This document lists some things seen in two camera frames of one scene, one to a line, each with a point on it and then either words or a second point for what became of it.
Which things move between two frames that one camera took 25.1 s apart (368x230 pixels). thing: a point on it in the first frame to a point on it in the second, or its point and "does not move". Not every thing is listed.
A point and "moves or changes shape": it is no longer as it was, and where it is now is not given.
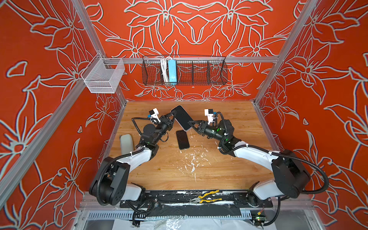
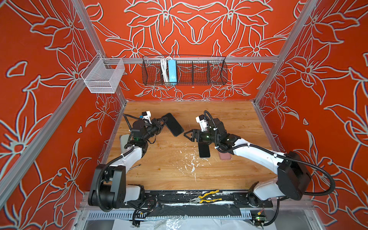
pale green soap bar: x=126 y=144 does not move
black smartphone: x=183 y=140 moves or changes shape
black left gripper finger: x=172 y=112 to x=163 y=120
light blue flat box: x=172 y=70 does not move
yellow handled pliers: x=198 y=199 does not move
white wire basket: x=103 y=75 does not move
